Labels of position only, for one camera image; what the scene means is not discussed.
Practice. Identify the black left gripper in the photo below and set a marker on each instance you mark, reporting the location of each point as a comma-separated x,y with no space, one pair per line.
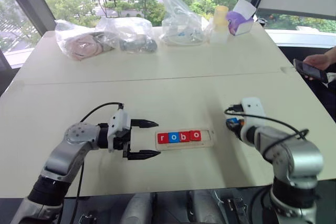
123,144

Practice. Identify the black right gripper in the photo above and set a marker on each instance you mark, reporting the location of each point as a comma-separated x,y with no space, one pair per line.
242,132

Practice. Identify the blue t tile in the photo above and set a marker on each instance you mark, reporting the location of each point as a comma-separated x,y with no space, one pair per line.
233,123

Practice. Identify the wooden letter tray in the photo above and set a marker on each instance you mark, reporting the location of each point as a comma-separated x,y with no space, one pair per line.
207,140

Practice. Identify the red letter tile o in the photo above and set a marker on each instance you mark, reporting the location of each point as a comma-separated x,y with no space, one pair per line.
195,135

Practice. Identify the red letter tile b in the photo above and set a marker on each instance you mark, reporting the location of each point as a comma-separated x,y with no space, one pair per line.
183,136

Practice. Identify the black smartphone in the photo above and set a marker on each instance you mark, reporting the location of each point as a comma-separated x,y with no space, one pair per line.
311,70

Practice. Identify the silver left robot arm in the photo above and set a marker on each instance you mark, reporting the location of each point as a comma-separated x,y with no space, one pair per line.
76,140

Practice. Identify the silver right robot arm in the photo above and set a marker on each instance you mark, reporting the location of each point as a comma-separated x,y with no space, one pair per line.
296,155

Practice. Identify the red letter tile r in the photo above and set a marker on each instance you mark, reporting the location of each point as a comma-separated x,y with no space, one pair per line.
162,138

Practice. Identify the blue letter tile o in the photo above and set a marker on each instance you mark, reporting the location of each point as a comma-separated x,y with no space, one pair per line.
173,137

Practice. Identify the person's right hand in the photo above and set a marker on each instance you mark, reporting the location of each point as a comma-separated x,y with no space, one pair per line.
323,60

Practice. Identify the grey rounded shape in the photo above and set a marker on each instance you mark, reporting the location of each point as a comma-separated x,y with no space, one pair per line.
137,208

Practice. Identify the plastic bag with grey items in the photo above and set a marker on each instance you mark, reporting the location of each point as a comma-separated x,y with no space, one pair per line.
136,44

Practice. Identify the person's dark clothed body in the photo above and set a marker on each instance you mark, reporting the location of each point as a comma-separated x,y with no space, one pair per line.
328,98

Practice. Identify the purple and white box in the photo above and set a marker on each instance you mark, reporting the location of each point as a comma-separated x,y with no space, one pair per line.
237,23

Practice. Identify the small black object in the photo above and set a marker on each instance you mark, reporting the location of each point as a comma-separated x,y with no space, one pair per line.
261,20

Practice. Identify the plastic bag with pink items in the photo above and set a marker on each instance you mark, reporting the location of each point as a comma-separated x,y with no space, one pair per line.
81,47

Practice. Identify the yellow stacked cups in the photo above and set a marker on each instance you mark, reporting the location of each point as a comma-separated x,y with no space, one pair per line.
221,15

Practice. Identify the tall plastic bag white items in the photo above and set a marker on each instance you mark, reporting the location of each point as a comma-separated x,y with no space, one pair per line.
178,24

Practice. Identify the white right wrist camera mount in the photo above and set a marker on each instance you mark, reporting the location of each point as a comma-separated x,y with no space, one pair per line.
253,106

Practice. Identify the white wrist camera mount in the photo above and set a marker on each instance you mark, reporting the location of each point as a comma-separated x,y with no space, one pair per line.
253,106
118,121

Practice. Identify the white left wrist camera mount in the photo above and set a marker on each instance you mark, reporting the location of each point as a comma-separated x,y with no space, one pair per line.
118,121

